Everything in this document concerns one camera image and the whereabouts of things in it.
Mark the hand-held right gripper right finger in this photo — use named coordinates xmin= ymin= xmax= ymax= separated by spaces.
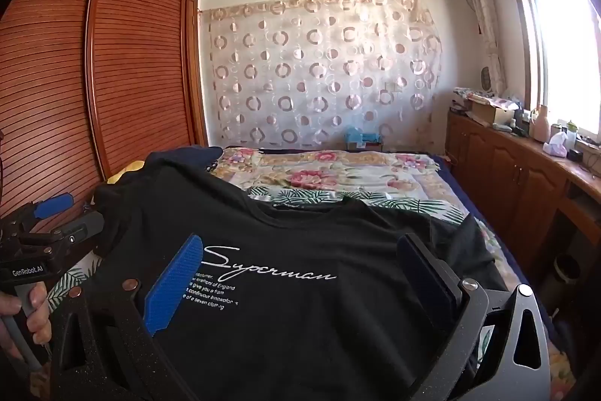
xmin=397 ymin=233 xmax=552 ymax=401

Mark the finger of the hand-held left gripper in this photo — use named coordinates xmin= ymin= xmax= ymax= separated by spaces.
xmin=9 ymin=193 xmax=75 ymax=225
xmin=49 ymin=210 xmax=105 ymax=257

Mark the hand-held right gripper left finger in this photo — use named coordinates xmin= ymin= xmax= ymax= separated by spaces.
xmin=49 ymin=233 xmax=205 ymax=401

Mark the black printed t-shirt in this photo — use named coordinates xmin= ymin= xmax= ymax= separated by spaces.
xmin=91 ymin=154 xmax=515 ymax=401

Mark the person's left hand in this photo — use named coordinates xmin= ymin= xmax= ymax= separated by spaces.
xmin=0 ymin=283 xmax=53 ymax=362

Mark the yellow cloth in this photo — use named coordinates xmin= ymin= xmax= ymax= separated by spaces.
xmin=107 ymin=163 xmax=146 ymax=186

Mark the palm leaf blanket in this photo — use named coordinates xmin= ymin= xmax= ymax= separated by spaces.
xmin=47 ymin=187 xmax=465 ymax=312

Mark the navy cloth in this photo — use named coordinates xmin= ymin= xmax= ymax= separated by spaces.
xmin=148 ymin=145 xmax=223 ymax=171

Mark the wooden low cabinet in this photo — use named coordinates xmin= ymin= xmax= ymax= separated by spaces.
xmin=444 ymin=110 xmax=601 ymax=303

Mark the dark waste bin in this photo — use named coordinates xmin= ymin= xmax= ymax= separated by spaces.
xmin=551 ymin=253 xmax=583 ymax=294

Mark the blue tissue box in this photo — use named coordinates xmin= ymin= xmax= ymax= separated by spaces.
xmin=344 ymin=126 xmax=383 ymax=150

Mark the wooden louvred wardrobe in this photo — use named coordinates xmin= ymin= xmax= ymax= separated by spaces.
xmin=0 ymin=0 xmax=210 ymax=237

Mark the cardboard box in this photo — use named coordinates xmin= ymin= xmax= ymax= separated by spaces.
xmin=470 ymin=98 xmax=515 ymax=124

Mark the white plastic bag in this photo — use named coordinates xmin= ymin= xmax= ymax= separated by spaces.
xmin=542 ymin=131 xmax=569 ymax=157

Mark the floral patterned cloth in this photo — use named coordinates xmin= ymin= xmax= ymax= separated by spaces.
xmin=452 ymin=86 xmax=489 ymax=101

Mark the pink bottle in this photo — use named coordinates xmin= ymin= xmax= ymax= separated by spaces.
xmin=530 ymin=104 xmax=551 ymax=143

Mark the circle patterned sheer curtain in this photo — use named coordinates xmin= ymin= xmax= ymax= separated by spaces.
xmin=199 ymin=0 xmax=444 ymax=150

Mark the beige window curtain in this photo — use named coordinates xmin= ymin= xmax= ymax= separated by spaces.
xmin=458 ymin=0 xmax=508 ymax=96

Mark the wooden framed window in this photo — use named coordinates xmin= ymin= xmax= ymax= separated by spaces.
xmin=500 ymin=0 xmax=601 ymax=148

